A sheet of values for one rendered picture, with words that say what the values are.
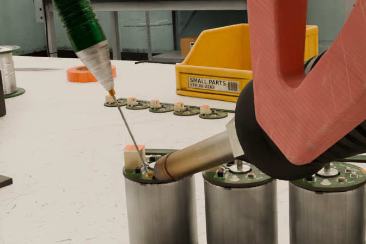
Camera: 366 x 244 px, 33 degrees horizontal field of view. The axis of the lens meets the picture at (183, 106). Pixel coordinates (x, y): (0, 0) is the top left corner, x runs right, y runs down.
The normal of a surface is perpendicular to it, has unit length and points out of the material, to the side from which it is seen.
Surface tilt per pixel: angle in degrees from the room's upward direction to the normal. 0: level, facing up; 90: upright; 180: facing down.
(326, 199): 90
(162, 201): 90
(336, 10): 90
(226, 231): 90
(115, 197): 0
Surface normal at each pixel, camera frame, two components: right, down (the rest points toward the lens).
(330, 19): -0.51, 0.22
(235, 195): -0.22, 0.23
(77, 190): -0.05, -0.97
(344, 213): 0.21, 0.22
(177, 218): 0.45, 0.18
